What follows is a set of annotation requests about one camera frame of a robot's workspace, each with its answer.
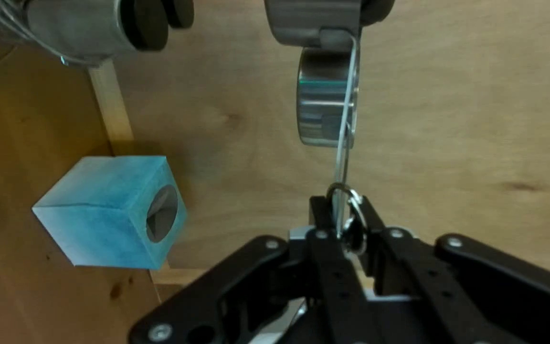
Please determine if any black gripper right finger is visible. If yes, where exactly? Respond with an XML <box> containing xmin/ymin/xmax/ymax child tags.
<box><xmin>350</xmin><ymin>193</ymin><xmax>550</xmax><ymax>344</ymax></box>

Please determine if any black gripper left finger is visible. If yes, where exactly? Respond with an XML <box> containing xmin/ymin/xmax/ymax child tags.
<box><xmin>129</xmin><ymin>195</ymin><xmax>379</xmax><ymax>344</ymax></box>

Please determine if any metal measuring cup ring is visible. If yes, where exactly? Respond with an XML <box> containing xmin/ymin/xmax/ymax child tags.
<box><xmin>323</xmin><ymin>182</ymin><xmax>371</xmax><ymax>255</ymax></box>

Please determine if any small steel measuring cup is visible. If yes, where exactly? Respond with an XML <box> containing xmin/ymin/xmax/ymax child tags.
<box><xmin>295</xmin><ymin>48</ymin><xmax>362</xmax><ymax>188</ymax></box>

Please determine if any large steel measuring cup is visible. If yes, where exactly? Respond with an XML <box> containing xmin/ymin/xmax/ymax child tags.
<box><xmin>264</xmin><ymin>0</ymin><xmax>398</xmax><ymax>193</ymax></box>

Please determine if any teal tissue box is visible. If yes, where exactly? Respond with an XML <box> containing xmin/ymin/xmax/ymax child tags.
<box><xmin>31</xmin><ymin>155</ymin><xmax>192</xmax><ymax>272</ymax></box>

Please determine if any large plywood board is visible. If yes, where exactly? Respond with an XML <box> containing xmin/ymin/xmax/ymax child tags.
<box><xmin>89</xmin><ymin>0</ymin><xmax>550</xmax><ymax>291</ymax></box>

